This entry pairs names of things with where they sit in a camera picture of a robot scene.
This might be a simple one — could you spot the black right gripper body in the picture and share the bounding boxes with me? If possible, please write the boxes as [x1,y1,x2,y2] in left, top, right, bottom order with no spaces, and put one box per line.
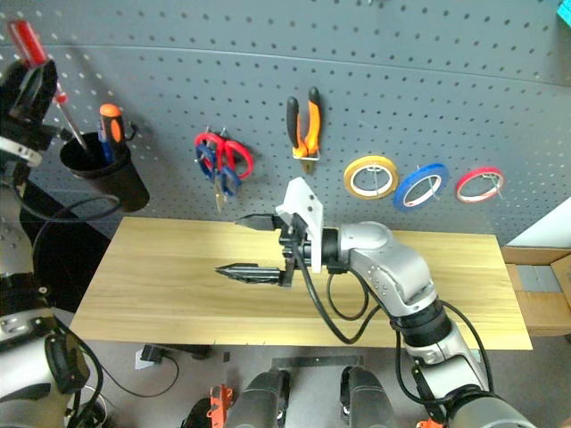
[277,213,314,290]

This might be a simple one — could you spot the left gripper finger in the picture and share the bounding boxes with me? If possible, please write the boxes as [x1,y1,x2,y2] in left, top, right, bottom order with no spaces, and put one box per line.
[0,61,26,118]
[11,60,60,128]

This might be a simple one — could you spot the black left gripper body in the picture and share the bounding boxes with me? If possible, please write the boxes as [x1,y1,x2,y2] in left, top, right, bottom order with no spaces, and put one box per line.
[0,115,74,155]

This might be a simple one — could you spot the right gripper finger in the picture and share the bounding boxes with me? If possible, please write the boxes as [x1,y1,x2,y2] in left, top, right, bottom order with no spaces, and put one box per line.
[214,261,285,287]
[235,213,280,234]

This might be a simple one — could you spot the red handled screwdriver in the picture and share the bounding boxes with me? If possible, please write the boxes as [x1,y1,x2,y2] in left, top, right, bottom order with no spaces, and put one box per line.
[6,20,90,152]

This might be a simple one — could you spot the blue handled scissors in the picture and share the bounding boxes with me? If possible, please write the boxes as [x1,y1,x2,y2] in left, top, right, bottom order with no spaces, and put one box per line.
[194,142,244,213]

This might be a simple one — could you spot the orange black pliers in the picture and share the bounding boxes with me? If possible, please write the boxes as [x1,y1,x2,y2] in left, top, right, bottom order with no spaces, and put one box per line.
[285,86,323,175]

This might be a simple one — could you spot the blue tape roll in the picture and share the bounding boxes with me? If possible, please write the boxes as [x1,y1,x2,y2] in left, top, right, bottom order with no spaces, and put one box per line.
[392,162,451,213]

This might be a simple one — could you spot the orange black screwdriver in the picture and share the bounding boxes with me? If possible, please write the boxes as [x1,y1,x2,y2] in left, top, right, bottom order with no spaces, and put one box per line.
[98,103,125,161]

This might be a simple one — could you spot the black table foot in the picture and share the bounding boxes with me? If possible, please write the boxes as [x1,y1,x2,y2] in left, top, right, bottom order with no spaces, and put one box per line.
[142,342,211,360]

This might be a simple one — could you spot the yellow tape roll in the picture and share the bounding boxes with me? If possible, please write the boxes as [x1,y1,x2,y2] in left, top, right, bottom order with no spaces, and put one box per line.
[343,154,401,202]

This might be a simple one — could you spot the black metal floor bar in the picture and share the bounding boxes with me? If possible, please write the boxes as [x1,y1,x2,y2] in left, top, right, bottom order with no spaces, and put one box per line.
[270,355,365,370]

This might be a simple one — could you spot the metal double pegboard hook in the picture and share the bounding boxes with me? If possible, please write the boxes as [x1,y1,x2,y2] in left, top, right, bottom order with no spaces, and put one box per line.
[368,164,389,197]
[484,171,505,200]
[417,164,443,197]

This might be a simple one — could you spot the black plastic cup holder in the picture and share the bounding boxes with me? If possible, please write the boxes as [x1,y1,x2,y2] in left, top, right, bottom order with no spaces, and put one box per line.
[59,131,151,213]

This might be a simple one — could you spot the dark rounded shape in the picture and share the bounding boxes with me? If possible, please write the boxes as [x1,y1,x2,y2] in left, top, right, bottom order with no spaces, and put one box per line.
[229,369,291,428]
[338,365,398,428]

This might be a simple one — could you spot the white floor adapter box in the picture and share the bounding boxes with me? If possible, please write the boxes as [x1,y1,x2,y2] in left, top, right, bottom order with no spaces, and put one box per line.
[135,345,164,371]

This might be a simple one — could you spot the grey perforated pegboard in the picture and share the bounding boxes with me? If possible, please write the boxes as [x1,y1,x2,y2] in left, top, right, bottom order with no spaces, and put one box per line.
[0,0,571,249]

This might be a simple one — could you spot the red tape roll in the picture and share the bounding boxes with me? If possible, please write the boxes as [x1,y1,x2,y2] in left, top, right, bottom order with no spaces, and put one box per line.
[454,166,505,205]

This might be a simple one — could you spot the brown cardboard box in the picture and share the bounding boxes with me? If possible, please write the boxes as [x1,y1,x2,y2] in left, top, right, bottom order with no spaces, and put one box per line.
[501,244,571,338]

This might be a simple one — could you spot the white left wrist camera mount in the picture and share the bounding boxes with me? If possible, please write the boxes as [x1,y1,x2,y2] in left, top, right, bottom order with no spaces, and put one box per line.
[0,136,45,169]

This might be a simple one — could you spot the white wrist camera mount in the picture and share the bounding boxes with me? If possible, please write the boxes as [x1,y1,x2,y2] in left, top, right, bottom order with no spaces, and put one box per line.
[274,177,325,274]
[0,136,45,169]

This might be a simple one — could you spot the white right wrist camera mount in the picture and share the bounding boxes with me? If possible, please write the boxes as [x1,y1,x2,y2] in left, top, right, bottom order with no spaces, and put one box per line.
[274,177,325,274]

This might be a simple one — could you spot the red handled scissors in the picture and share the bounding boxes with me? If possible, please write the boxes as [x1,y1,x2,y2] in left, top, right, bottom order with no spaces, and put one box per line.
[194,128,255,213]

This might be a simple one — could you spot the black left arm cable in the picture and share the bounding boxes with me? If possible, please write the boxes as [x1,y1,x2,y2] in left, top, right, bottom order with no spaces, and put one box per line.
[12,164,122,313]

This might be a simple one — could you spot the orange black bracket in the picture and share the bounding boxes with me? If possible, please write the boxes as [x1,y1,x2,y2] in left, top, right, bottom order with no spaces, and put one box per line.
[208,383,236,428]

